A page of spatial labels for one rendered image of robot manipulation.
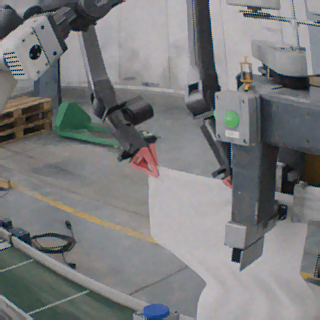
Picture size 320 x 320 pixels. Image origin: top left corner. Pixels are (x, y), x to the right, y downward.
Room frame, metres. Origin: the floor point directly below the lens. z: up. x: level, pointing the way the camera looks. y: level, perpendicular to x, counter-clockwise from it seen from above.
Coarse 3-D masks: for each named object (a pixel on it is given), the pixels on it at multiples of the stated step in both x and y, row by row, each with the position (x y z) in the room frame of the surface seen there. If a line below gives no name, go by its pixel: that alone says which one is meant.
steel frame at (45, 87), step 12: (48, 0) 9.52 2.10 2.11; (312, 36) 5.74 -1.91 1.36; (312, 48) 5.76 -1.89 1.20; (312, 60) 5.77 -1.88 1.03; (48, 72) 9.31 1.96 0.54; (312, 72) 5.78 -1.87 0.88; (36, 84) 9.56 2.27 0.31; (48, 84) 9.31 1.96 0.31; (36, 96) 9.56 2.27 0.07; (48, 96) 9.31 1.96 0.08
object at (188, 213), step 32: (160, 192) 1.37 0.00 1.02; (192, 192) 1.30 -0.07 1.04; (224, 192) 1.24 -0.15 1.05; (160, 224) 1.37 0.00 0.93; (192, 224) 1.30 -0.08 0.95; (224, 224) 1.23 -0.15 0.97; (288, 224) 1.11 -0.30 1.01; (192, 256) 1.28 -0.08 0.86; (224, 256) 1.23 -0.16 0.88; (288, 256) 1.10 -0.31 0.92; (224, 288) 1.14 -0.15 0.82; (256, 288) 1.09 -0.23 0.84; (288, 288) 1.05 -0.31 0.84
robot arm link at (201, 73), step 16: (192, 0) 1.37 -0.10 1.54; (208, 0) 1.38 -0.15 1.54; (192, 16) 1.34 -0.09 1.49; (208, 16) 1.36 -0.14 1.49; (192, 32) 1.32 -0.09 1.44; (208, 32) 1.33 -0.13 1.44; (192, 48) 1.30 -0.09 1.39; (208, 48) 1.31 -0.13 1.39; (192, 64) 1.29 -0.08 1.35; (208, 64) 1.28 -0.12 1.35; (192, 80) 1.27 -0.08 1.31; (208, 80) 1.25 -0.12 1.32; (192, 96) 1.25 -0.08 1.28; (192, 112) 1.27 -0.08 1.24
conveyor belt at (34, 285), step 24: (0, 264) 2.08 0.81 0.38; (24, 264) 2.11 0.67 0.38; (0, 288) 1.82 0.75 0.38; (24, 288) 1.86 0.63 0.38; (48, 288) 1.89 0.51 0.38; (72, 288) 1.91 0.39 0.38; (48, 312) 1.66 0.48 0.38; (72, 312) 1.69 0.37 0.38; (96, 312) 1.70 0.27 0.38; (120, 312) 1.71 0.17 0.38
